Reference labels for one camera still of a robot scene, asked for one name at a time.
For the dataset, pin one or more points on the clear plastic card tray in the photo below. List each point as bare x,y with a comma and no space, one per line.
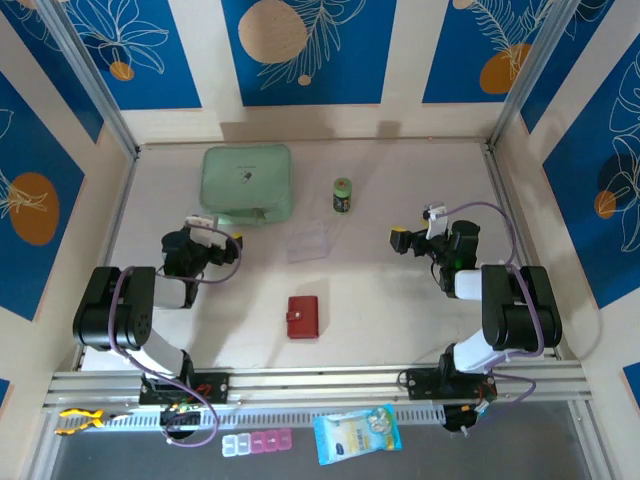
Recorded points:
307,245

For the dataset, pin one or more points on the red leather card holder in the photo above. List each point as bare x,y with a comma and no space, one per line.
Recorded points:
302,325

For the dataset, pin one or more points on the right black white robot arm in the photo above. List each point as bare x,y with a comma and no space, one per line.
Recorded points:
500,320

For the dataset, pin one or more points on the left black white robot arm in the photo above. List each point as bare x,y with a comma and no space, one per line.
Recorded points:
95,320

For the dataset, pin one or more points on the mint green zip pouch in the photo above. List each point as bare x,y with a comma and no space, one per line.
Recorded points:
245,180

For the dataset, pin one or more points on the dark bottle with green lid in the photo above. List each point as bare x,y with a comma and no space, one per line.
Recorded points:
342,197

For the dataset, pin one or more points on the white and pink pill organizer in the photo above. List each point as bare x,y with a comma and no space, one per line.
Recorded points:
256,442

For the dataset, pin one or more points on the blue wet wipes packet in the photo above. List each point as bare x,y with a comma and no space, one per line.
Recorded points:
355,435

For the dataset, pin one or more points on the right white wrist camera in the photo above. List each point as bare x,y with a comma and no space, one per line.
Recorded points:
436,225

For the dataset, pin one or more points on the aluminium table side rail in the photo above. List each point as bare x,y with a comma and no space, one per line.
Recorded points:
496,170

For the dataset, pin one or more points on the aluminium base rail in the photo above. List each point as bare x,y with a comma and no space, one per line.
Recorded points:
320,385

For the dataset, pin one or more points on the aluminium frame post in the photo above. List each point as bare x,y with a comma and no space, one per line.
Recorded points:
531,75
90,75

